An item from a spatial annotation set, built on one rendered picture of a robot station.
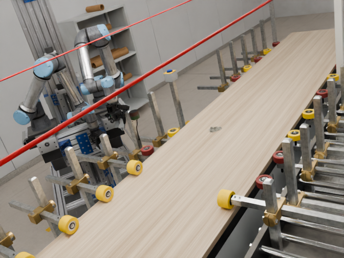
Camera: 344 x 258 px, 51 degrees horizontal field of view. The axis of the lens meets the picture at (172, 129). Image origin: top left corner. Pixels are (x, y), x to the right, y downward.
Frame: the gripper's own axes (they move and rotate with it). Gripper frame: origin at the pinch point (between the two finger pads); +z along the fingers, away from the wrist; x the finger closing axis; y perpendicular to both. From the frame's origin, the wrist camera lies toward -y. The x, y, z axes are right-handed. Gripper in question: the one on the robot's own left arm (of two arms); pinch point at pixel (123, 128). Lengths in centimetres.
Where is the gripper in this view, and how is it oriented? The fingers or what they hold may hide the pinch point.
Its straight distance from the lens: 240.7
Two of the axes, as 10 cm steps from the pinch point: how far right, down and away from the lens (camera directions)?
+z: 2.1, 9.0, 3.9
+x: 8.0, 0.8, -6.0
